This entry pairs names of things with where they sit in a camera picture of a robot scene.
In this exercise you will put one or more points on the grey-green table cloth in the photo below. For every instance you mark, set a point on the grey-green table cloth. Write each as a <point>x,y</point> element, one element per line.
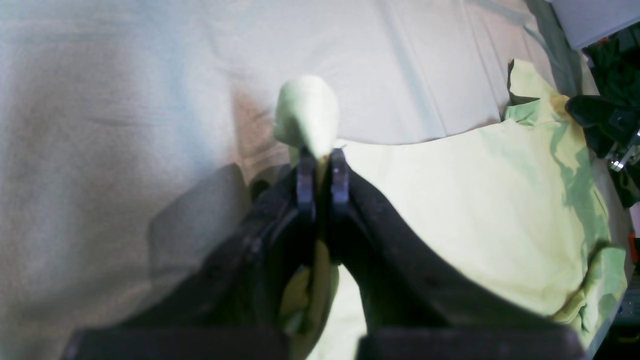
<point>132,131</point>

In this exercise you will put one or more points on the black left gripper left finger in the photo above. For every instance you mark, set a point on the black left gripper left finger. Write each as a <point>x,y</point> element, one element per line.
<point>229,308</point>

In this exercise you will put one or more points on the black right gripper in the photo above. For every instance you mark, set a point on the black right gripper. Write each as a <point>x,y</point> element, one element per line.
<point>612,133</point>

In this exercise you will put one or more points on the light green T-shirt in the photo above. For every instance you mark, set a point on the light green T-shirt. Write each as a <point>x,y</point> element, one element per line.
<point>513,205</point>

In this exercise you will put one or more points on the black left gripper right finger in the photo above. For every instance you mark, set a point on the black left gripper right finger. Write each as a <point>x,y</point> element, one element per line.
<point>417,306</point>

